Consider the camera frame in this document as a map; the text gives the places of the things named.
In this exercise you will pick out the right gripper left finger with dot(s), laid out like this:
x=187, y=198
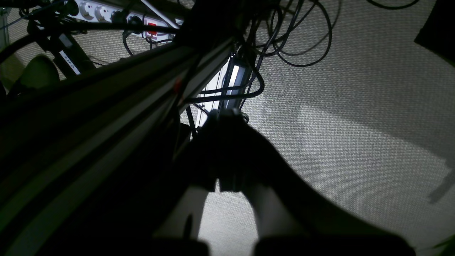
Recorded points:
x=185, y=187

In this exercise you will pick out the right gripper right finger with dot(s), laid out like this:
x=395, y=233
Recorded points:
x=292, y=218

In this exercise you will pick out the white power strip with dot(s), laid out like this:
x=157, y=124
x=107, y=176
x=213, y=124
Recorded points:
x=140, y=12

